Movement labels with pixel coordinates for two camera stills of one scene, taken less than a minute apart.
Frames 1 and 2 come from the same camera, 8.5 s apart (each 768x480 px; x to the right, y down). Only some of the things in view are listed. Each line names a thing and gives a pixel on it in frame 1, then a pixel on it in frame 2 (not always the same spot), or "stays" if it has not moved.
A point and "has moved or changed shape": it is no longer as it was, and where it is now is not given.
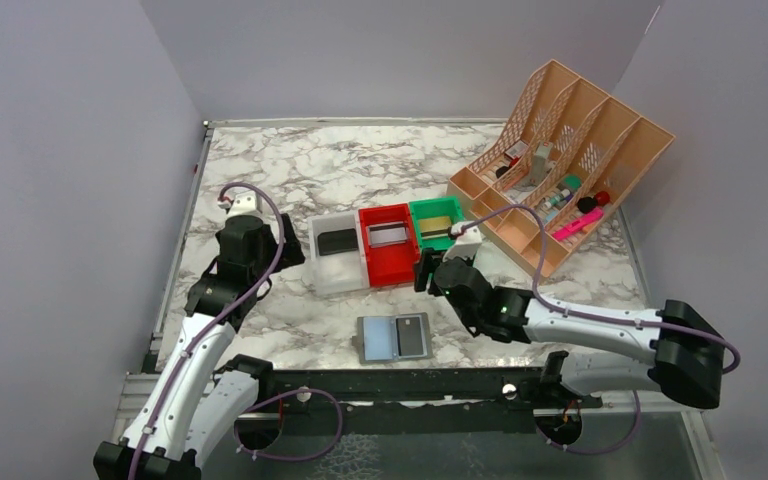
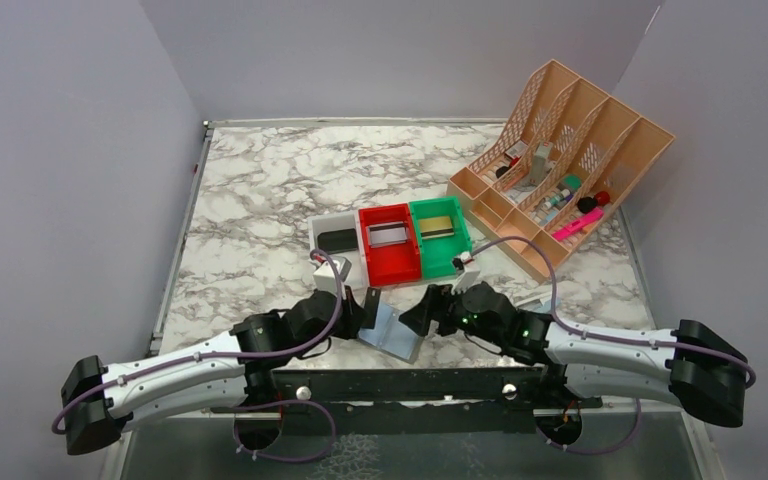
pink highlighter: x=591 y=216 stays
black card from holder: x=409 y=335 -> x=371 y=304
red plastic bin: x=390 y=244 stays
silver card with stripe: x=388 y=233 stays
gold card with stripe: x=435 y=227 stays
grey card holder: x=382 y=339 has moved or changed shape
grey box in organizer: x=540 y=162 stays
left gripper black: x=288 y=244 -> x=352 y=308
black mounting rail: x=419 y=401 stays
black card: x=337 y=241 stays
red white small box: x=515 y=151 stays
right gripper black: x=428 y=273 -> x=442 y=310
